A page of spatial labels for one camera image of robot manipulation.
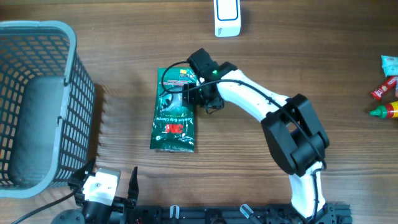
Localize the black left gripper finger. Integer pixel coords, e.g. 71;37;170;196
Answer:
68;158;96;189
127;166;139;201

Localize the green gloves package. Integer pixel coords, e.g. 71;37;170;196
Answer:
150;68;197;152

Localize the red coffee stick sachet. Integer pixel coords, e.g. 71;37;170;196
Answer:
371;76;397;100

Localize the orange sauce bottle green cap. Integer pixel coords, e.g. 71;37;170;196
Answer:
369;101;398;119

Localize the teal wet wipes pack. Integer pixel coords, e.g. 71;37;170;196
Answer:
381;55;398;77

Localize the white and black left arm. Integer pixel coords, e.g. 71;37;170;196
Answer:
52;159;141;224

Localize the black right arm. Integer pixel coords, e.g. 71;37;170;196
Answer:
183;49;330;223

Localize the white barcode scanner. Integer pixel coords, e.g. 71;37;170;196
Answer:
213;0;241;38

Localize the grey plastic mesh basket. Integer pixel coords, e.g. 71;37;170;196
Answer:
1;21;95;198

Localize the black left camera cable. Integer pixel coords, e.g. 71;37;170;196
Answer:
12;189;78;224

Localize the black camera cable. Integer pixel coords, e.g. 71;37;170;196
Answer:
12;189;78;224
159;60;327;222

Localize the black right camera cable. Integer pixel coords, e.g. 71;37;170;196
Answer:
159;60;327;222

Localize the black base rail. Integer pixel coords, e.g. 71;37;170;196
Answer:
124;203;354;224

